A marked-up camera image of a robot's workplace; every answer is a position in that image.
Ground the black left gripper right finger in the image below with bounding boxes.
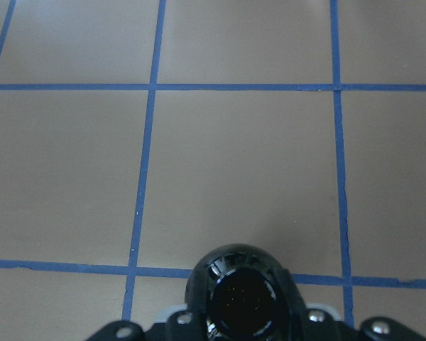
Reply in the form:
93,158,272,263
358,317,426,341

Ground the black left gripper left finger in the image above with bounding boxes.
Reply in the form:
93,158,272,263
88,320,145,341

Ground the carried dark wine bottle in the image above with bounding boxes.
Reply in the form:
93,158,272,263
185,244,306,340

